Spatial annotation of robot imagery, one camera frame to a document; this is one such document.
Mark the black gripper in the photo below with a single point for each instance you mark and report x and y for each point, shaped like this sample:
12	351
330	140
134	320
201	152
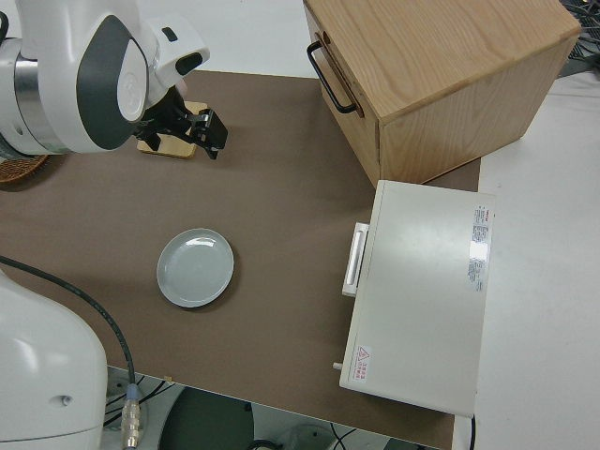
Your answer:
213	129

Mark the gray plate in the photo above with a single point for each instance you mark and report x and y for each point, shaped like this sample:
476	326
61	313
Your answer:
194	267

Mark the wooden mug tree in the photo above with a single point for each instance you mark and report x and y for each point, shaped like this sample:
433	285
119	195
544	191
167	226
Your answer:
173	149

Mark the round wicker basket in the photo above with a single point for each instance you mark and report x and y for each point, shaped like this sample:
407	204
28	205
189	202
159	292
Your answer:
19	169

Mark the wooden drawer cabinet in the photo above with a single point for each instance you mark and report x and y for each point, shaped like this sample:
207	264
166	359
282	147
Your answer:
445	70

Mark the white toaster oven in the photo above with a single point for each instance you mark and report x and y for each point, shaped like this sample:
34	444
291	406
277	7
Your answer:
422	300

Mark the dark round pedestal base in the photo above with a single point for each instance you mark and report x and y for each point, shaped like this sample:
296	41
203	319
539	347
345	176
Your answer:
206	419

